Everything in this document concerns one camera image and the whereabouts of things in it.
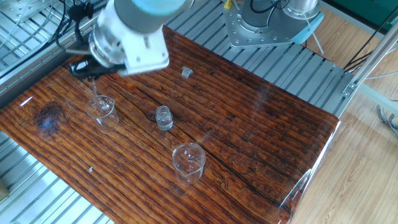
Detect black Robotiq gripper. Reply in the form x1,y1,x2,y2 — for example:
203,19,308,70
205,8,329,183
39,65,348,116
68,60,126,80

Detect clear glass beaker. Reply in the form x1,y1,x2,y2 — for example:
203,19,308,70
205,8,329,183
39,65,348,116
85,95,120,134
172,142,206,187

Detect wood grain table mat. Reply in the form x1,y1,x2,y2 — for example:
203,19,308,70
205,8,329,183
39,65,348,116
0,24,341,224

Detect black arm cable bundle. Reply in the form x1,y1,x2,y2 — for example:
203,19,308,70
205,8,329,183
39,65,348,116
55,0,290,52

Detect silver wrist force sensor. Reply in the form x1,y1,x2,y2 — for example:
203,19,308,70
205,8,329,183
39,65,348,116
88,24,129,68

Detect brown cardboard box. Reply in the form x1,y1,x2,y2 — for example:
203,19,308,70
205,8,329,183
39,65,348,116
0,179,10,202

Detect grey cable bundle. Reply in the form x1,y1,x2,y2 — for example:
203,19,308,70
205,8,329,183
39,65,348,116
377,104,398,139

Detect thin black cable pair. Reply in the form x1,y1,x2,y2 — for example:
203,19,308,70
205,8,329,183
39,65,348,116
46,0,77,43

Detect silver perforated mounting plate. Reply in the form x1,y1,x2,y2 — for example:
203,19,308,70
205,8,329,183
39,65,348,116
0,0,52,23

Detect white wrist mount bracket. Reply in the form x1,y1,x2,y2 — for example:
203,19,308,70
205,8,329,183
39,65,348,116
96,0,170,76

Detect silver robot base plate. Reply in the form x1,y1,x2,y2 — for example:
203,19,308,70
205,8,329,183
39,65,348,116
222,0,312,50

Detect small clear glass bottle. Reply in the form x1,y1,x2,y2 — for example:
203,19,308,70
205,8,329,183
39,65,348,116
155,105,174,131

